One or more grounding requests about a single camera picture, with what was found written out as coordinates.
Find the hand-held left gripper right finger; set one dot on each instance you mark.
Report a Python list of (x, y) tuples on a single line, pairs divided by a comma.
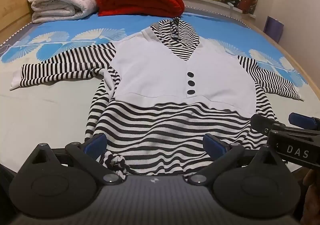
[(212, 145)]

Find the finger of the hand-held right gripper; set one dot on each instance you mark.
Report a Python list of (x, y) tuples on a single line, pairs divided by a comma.
[(265, 123), (303, 120)]

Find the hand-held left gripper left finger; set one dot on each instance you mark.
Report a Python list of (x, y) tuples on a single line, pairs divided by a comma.
[(96, 145)]

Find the striped hooded sweater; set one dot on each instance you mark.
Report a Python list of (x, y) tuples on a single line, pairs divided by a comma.
[(155, 72)]

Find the blue fan-print bed sheet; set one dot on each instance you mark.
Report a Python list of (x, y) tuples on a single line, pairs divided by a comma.
[(55, 105)]

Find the purple box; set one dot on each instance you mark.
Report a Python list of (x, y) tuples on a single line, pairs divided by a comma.
[(273, 29)]

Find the wooden headboard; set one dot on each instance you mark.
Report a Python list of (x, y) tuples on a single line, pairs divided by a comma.
[(12, 5)]

